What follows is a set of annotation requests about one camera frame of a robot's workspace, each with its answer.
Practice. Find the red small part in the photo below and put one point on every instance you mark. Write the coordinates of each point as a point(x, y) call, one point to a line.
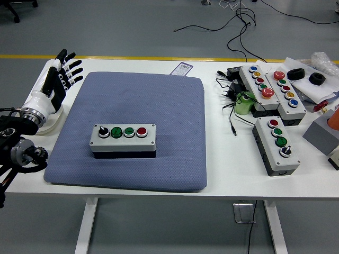
point(319, 107)

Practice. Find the blue-grey textured mat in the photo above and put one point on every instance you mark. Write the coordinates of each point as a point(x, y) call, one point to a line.
point(148, 100)

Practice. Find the metal bracket under table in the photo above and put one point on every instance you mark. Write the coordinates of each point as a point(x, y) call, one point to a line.
point(238, 214)

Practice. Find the grey five-button control box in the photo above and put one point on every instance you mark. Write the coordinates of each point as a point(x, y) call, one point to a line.
point(296, 111)
point(250, 82)

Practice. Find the black office chair base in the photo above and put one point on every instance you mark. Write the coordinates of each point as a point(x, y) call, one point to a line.
point(13, 10)

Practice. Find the white black small box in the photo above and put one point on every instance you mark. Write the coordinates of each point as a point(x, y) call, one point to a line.
point(335, 160)

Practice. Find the white paper sheet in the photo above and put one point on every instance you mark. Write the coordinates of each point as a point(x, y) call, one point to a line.
point(312, 91)

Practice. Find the green plastic holder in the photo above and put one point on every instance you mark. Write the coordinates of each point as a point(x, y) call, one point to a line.
point(242, 107)

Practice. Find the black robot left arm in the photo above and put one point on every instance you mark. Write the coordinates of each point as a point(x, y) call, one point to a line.
point(13, 127)

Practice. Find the orange cylinder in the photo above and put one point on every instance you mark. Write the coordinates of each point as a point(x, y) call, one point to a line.
point(334, 120)

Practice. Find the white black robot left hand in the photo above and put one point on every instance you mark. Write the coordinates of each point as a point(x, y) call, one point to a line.
point(42, 101)

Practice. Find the white table leg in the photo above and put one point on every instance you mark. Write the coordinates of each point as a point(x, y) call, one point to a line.
point(86, 227)
point(276, 230)

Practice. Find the grey block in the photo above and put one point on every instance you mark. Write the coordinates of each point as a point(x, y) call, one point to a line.
point(320, 137)

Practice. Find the clear bubble wrap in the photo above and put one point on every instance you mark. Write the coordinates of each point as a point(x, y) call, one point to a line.
point(324, 63)

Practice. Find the purple white label card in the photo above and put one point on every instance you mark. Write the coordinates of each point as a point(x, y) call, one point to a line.
point(182, 68)

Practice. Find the cream shallow dish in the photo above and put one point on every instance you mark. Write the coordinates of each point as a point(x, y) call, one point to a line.
point(54, 123)

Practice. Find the black metal gear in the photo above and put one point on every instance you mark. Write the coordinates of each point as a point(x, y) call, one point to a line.
point(41, 156)

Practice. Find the black plug adapter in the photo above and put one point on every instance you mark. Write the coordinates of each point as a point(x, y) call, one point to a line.
point(235, 88)

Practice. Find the black power adapter brick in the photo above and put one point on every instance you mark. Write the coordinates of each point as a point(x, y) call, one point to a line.
point(233, 72)

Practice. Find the grey four-button control box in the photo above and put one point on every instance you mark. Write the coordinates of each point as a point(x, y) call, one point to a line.
point(267, 143)
point(121, 143)

